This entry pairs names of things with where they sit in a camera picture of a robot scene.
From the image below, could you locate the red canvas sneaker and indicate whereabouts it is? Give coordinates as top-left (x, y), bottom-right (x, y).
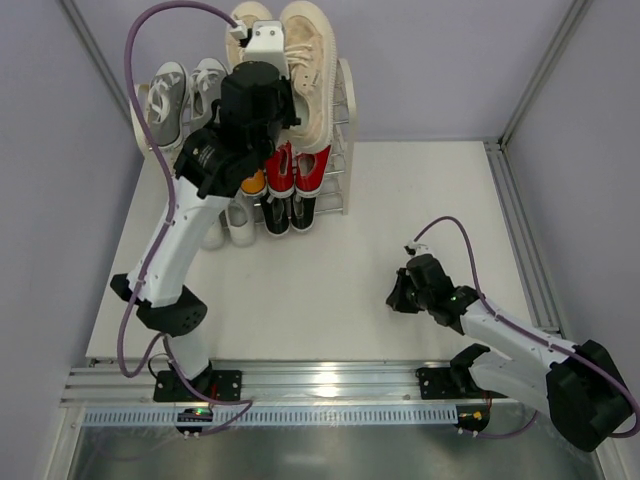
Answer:
top-left (265, 142), bottom-right (294, 199)
top-left (294, 146), bottom-right (331, 198)

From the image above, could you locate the orange canvas sneaker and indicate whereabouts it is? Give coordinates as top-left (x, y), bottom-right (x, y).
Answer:
top-left (241, 169), bottom-right (267, 198)

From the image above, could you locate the grey canvas sneaker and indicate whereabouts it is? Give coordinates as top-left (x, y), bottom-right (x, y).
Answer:
top-left (147, 61), bottom-right (188, 150)
top-left (189, 58), bottom-right (228, 133)

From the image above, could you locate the black canvas sneaker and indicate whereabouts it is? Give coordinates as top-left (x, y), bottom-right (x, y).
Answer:
top-left (260, 195), bottom-right (290, 237)
top-left (290, 194), bottom-right (316, 233)

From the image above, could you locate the white sneaker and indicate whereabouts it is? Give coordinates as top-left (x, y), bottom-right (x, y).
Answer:
top-left (225, 194), bottom-right (256, 247)
top-left (201, 212), bottom-right (225, 251)

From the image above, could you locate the cream metal shoe shelf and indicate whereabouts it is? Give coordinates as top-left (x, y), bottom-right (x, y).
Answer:
top-left (132, 58), bottom-right (358, 223)

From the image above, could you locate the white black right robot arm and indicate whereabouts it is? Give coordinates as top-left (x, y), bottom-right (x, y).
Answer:
top-left (386, 249), bottom-right (636, 452)

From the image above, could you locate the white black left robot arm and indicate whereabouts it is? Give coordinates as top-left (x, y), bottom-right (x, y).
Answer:
top-left (110, 61), bottom-right (299, 384)

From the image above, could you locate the right controller board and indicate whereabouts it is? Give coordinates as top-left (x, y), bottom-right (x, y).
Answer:
top-left (454, 405), bottom-right (491, 433)

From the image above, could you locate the controller board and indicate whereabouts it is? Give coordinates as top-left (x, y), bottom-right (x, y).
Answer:
top-left (175, 406), bottom-right (213, 439)
top-left (454, 405), bottom-right (491, 433)

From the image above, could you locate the left controller board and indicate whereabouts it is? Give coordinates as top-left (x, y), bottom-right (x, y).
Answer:
top-left (175, 406), bottom-right (213, 439)

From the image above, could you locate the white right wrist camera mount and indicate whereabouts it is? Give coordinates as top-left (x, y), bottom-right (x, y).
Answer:
top-left (404, 240), bottom-right (431, 257)

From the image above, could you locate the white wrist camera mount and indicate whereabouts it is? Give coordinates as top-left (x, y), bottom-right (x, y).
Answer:
top-left (404, 240), bottom-right (431, 257)
top-left (241, 20), bottom-right (287, 72)

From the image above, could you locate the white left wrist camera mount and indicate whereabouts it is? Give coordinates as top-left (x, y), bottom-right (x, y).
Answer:
top-left (241, 20), bottom-right (287, 72)

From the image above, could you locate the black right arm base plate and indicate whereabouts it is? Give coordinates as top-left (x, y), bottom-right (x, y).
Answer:
top-left (415, 366), bottom-right (488, 400)

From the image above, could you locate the aluminium front rail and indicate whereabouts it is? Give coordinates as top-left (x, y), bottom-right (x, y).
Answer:
top-left (58, 360), bottom-right (551, 408)

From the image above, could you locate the aluminium rail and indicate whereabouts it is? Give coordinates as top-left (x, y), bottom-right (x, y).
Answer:
top-left (484, 142), bottom-right (563, 334)
top-left (58, 360), bottom-right (551, 408)

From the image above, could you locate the aluminium right side rail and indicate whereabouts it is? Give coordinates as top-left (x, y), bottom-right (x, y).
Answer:
top-left (484, 142), bottom-right (563, 334)

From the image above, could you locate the grey slotted cable duct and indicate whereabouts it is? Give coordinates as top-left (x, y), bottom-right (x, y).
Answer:
top-left (82, 404), bottom-right (457, 427)

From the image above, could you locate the aluminium left corner post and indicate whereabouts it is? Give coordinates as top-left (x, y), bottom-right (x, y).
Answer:
top-left (56, 0), bottom-right (130, 120)

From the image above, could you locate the aluminium corner post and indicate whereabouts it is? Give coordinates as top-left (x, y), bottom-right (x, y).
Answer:
top-left (56, 0), bottom-right (130, 120)
top-left (498, 0), bottom-right (593, 150)

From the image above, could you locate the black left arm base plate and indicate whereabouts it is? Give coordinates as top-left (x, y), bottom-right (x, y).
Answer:
top-left (153, 370), bottom-right (242, 403)

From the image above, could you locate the aluminium right corner post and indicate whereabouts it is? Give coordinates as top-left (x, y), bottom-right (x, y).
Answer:
top-left (498, 0), bottom-right (593, 150)

